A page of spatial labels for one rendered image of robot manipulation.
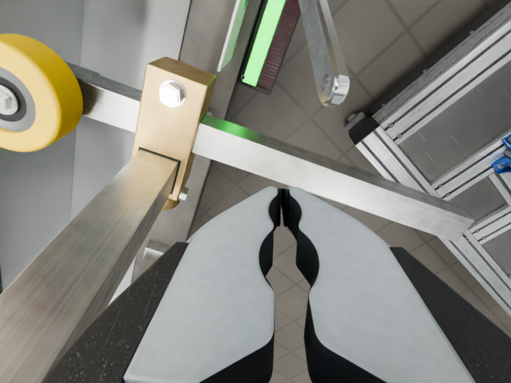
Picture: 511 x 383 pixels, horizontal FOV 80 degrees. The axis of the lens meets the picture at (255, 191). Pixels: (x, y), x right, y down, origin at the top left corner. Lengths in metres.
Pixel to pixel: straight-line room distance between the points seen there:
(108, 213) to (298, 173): 0.17
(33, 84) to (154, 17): 0.29
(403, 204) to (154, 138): 0.24
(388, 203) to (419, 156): 0.77
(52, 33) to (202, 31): 0.20
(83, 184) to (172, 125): 0.41
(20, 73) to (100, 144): 0.35
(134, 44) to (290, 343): 1.78
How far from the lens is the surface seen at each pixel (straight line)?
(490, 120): 1.15
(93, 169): 0.64
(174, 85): 0.26
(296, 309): 1.77
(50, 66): 0.27
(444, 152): 1.12
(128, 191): 0.23
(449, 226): 0.37
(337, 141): 1.22
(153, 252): 0.56
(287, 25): 0.42
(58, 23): 0.52
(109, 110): 0.30
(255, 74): 0.42
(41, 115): 0.27
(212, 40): 0.42
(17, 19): 0.46
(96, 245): 0.19
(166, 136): 0.28
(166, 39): 0.52
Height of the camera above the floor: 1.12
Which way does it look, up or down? 60 degrees down
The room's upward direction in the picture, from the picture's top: 175 degrees counter-clockwise
